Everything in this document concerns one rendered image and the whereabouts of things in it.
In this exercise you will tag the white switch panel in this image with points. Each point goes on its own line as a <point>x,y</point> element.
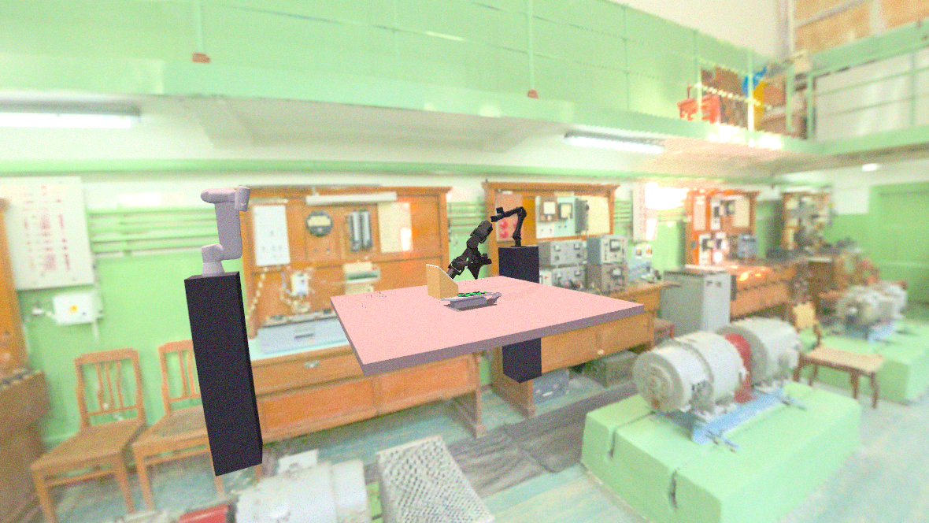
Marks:
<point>468,299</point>

